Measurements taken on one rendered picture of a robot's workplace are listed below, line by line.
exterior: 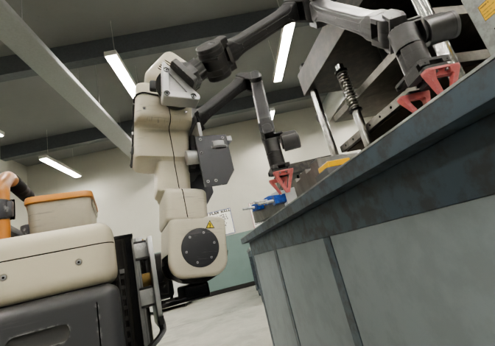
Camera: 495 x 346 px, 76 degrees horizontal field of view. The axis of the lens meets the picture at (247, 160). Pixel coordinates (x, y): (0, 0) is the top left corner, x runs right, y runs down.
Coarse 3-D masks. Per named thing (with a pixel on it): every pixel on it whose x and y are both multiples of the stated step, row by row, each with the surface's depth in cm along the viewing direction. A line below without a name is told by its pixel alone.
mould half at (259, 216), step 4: (284, 204) 116; (264, 208) 128; (268, 208) 126; (272, 208) 123; (276, 208) 121; (280, 208) 118; (256, 212) 134; (260, 212) 132; (264, 212) 129; (268, 212) 126; (272, 212) 124; (276, 212) 121; (256, 216) 135; (260, 216) 132; (264, 216) 129; (268, 216) 126; (256, 220) 135; (260, 220) 132; (264, 220) 135
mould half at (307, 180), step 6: (330, 156) 92; (336, 156) 92; (342, 156) 92; (348, 156) 93; (312, 162) 94; (318, 162) 91; (324, 162) 91; (312, 168) 95; (318, 168) 91; (300, 174) 106; (306, 174) 100; (312, 174) 96; (294, 180) 112; (300, 180) 107; (306, 180) 101; (312, 180) 96; (294, 186) 113; (300, 186) 108; (306, 186) 102; (300, 192) 109
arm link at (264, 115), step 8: (256, 72) 142; (256, 80) 139; (256, 88) 138; (256, 96) 133; (264, 96) 132; (256, 104) 129; (264, 104) 128; (256, 112) 126; (264, 112) 124; (264, 120) 119; (272, 120) 119
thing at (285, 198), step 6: (282, 192) 108; (288, 192) 105; (294, 192) 105; (276, 198) 104; (282, 198) 104; (288, 198) 104; (294, 198) 104; (258, 204) 105; (264, 204) 105; (276, 204) 105
